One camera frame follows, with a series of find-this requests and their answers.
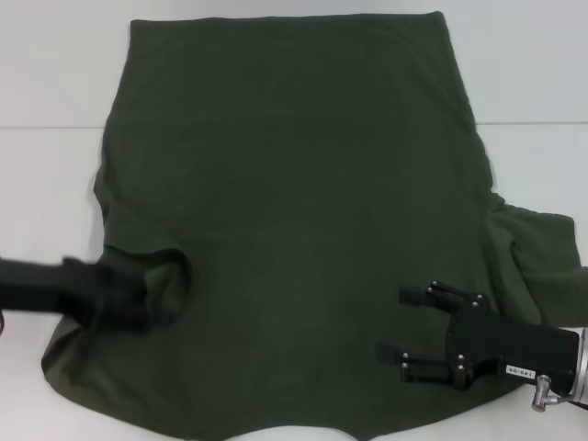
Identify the silver right gripper cable connector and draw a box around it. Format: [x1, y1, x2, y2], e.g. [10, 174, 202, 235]
[530, 374, 588, 413]

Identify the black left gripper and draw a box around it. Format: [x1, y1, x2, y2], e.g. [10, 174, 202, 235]
[0, 255, 153, 335]

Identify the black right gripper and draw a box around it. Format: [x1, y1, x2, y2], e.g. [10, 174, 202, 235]
[376, 279, 581, 394]

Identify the dark green shirt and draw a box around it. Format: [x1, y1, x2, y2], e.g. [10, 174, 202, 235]
[39, 11, 588, 441]

